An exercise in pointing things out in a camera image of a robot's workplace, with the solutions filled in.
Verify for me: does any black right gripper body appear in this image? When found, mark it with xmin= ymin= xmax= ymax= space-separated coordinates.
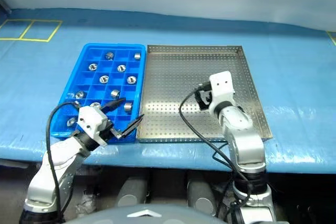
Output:
xmin=197 ymin=82 xmax=213 ymax=104

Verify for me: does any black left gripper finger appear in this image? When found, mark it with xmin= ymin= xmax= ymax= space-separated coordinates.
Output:
xmin=120 ymin=114 xmax=145 ymax=139
xmin=100 ymin=98 xmax=127 ymax=113

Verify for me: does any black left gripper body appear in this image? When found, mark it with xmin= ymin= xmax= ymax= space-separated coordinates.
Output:
xmin=98 ymin=118 xmax=124 ymax=146

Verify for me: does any blue compartment tray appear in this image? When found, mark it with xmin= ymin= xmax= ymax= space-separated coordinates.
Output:
xmin=50 ymin=42 xmax=146 ymax=145

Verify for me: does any perforated metal tray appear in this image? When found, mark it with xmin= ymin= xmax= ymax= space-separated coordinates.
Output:
xmin=136 ymin=45 xmax=274 ymax=143

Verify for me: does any grey rounded shape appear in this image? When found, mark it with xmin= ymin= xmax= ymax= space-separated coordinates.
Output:
xmin=186 ymin=178 xmax=217 ymax=216
xmin=115 ymin=176 xmax=148 ymax=208

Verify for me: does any light grey robot torso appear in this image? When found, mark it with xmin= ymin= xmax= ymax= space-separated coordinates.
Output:
xmin=62 ymin=202 xmax=220 ymax=224

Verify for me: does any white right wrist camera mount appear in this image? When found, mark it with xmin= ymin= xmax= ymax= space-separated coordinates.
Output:
xmin=208 ymin=71 xmax=235 ymax=105

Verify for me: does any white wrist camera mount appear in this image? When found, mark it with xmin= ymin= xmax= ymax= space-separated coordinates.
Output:
xmin=77 ymin=105 xmax=108 ymax=140
xmin=208 ymin=71 xmax=235 ymax=105

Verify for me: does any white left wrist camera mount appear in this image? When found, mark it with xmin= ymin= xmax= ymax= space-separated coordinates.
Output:
xmin=77 ymin=105 xmax=108 ymax=140

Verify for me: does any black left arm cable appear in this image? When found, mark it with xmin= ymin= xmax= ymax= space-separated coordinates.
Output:
xmin=46 ymin=101 xmax=81 ymax=224

